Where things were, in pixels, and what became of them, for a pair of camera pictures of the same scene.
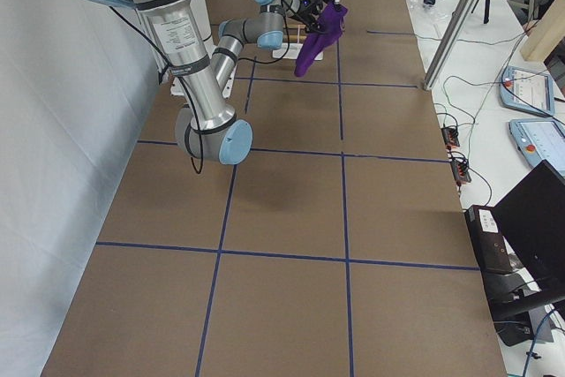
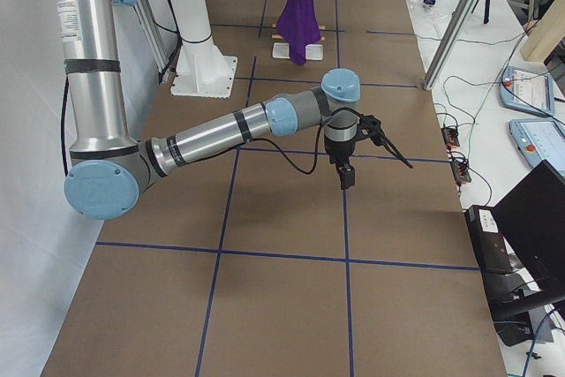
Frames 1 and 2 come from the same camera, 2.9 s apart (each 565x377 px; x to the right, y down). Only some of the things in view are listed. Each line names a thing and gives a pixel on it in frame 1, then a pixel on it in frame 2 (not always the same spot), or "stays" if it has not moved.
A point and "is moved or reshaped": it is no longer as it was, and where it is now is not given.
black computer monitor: (531, 218) stays
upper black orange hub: (451, 139) stays
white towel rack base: (291, 51) stays
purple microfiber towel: (327, 32) is moved or reshaped
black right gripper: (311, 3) -> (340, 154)
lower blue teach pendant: (539, 139) stays
